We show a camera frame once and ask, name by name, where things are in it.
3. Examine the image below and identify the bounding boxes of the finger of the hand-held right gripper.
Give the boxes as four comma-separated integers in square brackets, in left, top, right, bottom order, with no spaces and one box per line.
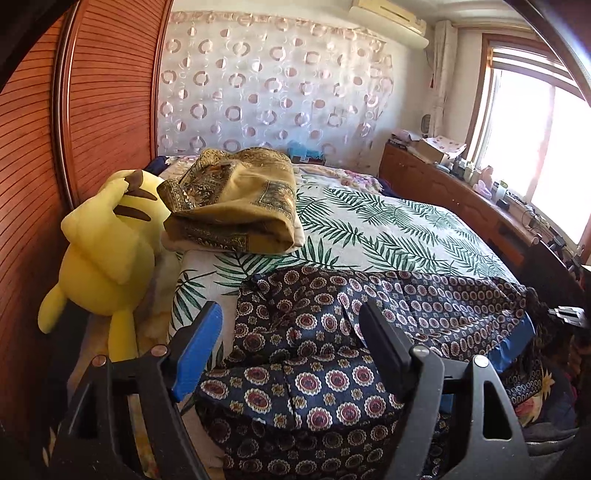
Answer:
[549,305,590,326]

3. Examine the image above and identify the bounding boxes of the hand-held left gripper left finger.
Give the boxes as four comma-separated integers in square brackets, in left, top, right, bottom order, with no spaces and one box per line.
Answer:
[51,301,223,480]

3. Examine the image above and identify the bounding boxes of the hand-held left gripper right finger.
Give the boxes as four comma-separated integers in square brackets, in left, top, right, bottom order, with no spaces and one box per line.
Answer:
[359,300,533,480]

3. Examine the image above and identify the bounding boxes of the navy medallion print shorts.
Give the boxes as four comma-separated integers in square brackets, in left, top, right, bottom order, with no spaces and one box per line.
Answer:
[196,270,546,480]

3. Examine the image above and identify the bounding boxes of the yellow plush toy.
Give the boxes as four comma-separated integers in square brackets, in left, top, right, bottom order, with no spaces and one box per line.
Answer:
[37,168,174,363]

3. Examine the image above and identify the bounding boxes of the folded ochre patterned cloth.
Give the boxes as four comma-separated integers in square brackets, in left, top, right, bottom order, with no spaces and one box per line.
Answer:
[157,147,305,254]

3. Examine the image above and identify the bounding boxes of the wooden sideboard cabinet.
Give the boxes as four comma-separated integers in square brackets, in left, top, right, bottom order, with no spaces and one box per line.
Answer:
[379,141,583,296]

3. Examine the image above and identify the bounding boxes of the floral blanket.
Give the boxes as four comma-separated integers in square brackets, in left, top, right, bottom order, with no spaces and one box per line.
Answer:
[295,164,384,191]

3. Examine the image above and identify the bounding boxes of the cardboard box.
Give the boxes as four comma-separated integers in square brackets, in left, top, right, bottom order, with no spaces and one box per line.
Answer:
[411,136,467,164]

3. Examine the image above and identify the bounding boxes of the small blue item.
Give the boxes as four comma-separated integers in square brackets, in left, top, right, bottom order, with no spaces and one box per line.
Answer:
[286,141,324,160]

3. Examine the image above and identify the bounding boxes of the wooden louvered wardrobe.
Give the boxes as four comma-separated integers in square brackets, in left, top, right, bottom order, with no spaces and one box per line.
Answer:
[0,0,174,444]

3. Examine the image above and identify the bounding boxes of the sheer circle pattern curtain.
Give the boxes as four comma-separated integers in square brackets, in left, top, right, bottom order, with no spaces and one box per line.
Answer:
[154,11,395,171]

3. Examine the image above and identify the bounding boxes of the white window curtain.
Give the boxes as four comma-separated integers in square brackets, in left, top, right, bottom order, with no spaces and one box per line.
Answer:
[433,21,459,134]

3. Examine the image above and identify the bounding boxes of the white air conditioner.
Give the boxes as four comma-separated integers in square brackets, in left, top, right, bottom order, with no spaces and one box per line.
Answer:
[348,0,430,49]

